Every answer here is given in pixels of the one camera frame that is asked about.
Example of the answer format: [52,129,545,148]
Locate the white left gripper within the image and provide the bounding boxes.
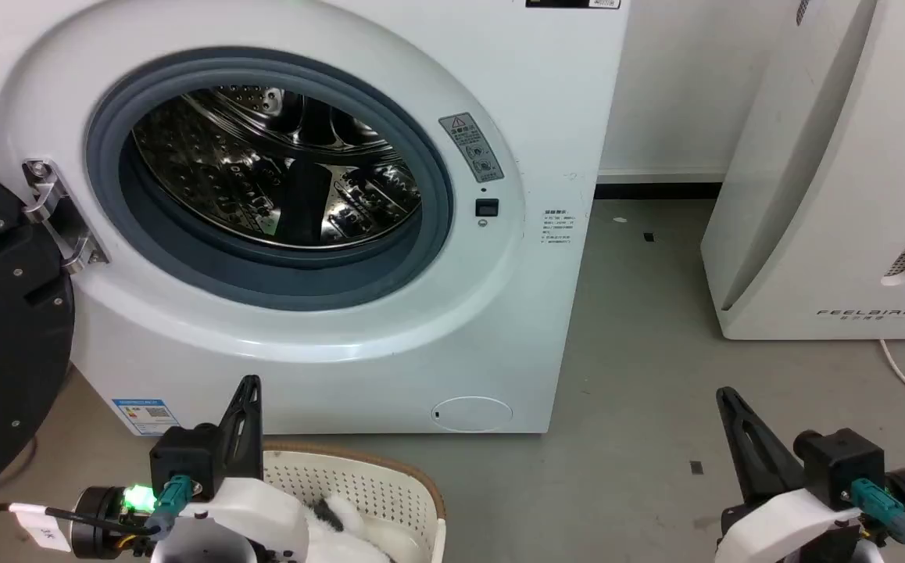
[149,375,310,563]

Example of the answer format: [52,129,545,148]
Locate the oval filter cover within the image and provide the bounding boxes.
[431,396,514,432]

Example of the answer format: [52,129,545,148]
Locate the metal washing machine door hinge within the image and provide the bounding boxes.
[22,159,108,274]

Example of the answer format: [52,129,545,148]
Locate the teal plug camera cable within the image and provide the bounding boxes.
[850,479,905,563]
[45,474,194,542]

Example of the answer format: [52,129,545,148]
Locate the white paper cable tag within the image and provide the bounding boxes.
[9,504,72,554]

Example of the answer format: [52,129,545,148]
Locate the grey rubber door gasket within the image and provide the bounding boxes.
[84,47,455,312]

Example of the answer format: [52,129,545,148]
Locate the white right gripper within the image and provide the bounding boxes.
[714,386,866,563]

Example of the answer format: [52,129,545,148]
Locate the blue energy label sticker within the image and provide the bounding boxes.
[112,397,181,436]

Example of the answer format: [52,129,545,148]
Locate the teal plug right camera cable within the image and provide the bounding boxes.
[850,479,905,563]

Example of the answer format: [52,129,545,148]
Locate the white front-load washing machine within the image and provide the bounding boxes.
[0,0,630,436]

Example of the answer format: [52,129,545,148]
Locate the black washing machine door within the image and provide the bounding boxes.
[0,156,77,513]

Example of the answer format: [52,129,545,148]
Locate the black wall baseboard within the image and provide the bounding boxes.
[593,181,724,201]

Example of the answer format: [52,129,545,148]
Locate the stainless steel washing machine drum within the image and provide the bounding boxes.
[131,85,423,252]

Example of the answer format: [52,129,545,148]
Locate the teal plug left camera cable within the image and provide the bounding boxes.
[45,474,194,542]

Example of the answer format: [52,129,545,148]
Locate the white perforated laundry basket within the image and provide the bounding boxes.
[262,443,447,563]

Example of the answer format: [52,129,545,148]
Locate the white fluffy plush toy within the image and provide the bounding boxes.
[296,493,422,563]

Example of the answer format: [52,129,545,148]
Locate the grey warning sticker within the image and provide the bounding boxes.
[438,113,505,185]

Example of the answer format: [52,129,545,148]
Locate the white air purifier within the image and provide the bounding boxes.
[700,0,905,341]

